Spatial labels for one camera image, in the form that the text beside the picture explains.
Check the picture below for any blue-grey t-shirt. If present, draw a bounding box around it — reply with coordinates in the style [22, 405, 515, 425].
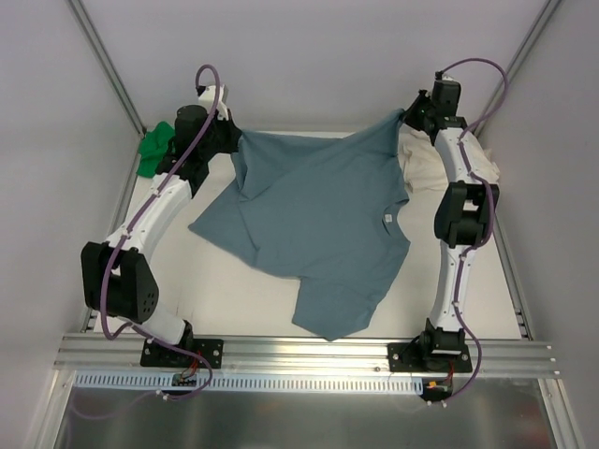
[190, 111, 410, 340]

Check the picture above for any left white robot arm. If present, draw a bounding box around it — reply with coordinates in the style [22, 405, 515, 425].
[80, 105, 241, 366]

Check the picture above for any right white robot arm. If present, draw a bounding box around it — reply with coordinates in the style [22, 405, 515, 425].
[393, 73, 499, 372]

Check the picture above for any green folded t-shirt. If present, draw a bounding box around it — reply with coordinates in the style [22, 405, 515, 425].
[137, 122, 175, 178]

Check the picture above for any cream white t-shirt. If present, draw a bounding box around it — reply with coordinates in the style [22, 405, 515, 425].
[398, 127, 500, 193]

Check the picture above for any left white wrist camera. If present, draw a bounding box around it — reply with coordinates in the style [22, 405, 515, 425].
[196, 84, 231, 121]

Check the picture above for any right aluminium frame post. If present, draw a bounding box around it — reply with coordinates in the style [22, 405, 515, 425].
[483, 0, 563, 113]

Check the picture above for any aluminium frame post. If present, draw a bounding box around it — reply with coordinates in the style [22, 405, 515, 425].
[66, 0, 147, 137]
[483, 0, 563, 113]

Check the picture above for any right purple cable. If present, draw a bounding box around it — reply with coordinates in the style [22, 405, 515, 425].
[397, 57, 510, 415]

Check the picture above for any left aluminium frame post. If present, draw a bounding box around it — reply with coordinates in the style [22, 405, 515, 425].
[66, 0, 147, 137]

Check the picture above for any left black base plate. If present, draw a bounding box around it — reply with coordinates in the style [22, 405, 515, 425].
[139, 338, 224, 369]

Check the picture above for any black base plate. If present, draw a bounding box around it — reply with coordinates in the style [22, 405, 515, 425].
[387, 341, 473, 373]
[139, 338, 224, 369]

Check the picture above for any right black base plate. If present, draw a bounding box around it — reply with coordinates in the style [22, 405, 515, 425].
[387, 341, 473, 373]

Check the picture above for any white slotted cable duct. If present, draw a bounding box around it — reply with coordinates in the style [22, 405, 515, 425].
[73, 370, 423, 396]

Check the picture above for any aluminium mounting rail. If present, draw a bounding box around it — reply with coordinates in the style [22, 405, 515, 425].
[54, 332, 561, 378]

